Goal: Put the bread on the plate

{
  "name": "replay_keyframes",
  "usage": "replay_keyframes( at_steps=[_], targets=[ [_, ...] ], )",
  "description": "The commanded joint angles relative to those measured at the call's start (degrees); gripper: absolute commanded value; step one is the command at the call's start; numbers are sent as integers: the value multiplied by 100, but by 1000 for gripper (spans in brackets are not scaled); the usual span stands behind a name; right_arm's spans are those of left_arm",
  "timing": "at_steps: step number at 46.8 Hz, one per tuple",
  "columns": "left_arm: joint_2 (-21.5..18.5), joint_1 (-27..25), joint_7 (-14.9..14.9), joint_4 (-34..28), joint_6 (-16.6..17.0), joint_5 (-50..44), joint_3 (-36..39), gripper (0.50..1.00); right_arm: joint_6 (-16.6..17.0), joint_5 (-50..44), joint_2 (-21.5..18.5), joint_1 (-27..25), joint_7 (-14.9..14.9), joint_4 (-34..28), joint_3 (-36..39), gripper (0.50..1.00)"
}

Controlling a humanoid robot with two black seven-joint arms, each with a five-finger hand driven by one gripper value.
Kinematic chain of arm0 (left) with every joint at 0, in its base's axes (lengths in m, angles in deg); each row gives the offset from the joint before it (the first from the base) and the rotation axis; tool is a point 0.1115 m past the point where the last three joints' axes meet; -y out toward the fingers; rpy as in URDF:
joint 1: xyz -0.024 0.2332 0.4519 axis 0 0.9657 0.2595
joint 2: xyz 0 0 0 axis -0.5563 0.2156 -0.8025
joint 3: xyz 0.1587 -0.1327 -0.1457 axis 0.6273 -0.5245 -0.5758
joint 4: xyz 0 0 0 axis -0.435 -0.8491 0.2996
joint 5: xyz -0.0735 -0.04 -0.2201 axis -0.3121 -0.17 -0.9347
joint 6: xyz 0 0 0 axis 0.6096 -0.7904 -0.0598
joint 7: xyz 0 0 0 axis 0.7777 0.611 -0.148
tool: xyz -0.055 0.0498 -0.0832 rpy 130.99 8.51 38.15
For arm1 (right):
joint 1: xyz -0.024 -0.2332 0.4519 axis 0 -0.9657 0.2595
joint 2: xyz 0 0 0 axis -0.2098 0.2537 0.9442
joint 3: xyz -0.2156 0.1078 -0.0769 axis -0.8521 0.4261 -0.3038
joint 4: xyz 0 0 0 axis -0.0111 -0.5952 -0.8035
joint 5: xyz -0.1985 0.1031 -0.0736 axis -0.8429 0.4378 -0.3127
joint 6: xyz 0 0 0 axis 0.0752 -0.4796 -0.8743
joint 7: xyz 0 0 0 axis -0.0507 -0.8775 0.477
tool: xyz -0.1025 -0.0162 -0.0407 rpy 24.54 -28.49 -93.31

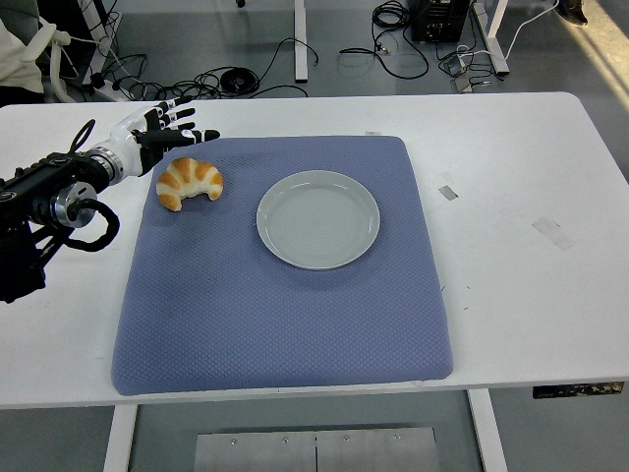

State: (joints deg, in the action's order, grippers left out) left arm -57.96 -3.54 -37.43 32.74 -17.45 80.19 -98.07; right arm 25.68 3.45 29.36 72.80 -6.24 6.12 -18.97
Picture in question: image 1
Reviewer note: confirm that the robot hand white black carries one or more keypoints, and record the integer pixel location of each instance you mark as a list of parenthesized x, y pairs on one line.
[(130, 152)]

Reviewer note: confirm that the croissant bread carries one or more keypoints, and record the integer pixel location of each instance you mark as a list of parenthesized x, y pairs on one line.
[(191, 177)]

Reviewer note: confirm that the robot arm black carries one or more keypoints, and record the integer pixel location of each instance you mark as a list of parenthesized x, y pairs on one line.
[(29, 196)]

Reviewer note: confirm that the grey round plate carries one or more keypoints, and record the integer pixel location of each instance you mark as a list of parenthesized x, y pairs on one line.
[(319, 221)]

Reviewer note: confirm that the white power strip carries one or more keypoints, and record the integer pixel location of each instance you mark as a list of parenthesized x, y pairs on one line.
[(104, 87)]

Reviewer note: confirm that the white chair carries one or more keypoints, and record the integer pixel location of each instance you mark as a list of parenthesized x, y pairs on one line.
[(41, 41)]

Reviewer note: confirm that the white cloth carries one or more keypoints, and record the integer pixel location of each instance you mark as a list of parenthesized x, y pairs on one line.
[(17, 54)]

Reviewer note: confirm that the white background desk leg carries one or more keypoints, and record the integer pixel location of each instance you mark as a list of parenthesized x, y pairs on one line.
[(301, 44), (494, 34)]

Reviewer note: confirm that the blue quilted mat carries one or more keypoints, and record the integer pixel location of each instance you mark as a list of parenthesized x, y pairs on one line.
[(275, 324)]

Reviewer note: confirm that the white table leg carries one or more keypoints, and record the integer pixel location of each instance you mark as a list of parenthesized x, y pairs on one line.
[(489, 437), (118, 442)]

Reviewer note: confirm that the small grey tape piece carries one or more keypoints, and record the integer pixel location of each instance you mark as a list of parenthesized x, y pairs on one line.
[(448, 193)]

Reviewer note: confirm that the grey power adapter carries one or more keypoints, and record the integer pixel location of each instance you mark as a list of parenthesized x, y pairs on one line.
[(454, 64)]

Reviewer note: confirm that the black equipment box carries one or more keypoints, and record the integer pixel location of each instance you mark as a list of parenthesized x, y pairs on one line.
[(440, 19)]

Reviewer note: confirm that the long pale tape strip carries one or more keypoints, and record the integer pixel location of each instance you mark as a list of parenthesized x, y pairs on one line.
[(553, 232)]

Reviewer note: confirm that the person's foot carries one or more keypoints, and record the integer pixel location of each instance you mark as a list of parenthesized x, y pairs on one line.
[(575, 11)]

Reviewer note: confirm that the black control box under table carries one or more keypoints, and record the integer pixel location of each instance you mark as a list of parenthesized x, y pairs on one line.
[(580, 390)]

